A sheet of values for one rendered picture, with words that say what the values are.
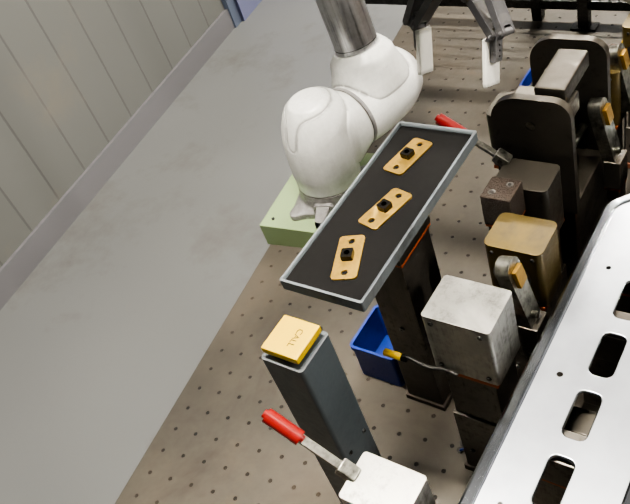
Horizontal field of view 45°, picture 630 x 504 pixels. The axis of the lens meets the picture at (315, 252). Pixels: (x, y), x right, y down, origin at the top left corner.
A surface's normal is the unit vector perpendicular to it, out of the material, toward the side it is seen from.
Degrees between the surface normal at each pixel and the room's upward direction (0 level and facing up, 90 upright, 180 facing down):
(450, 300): 0
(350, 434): 90
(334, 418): 90
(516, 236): 0
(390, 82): 78
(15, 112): 90
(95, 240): 0
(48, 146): 90
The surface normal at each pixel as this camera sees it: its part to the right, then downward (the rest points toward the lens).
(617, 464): -0.28, -0.69
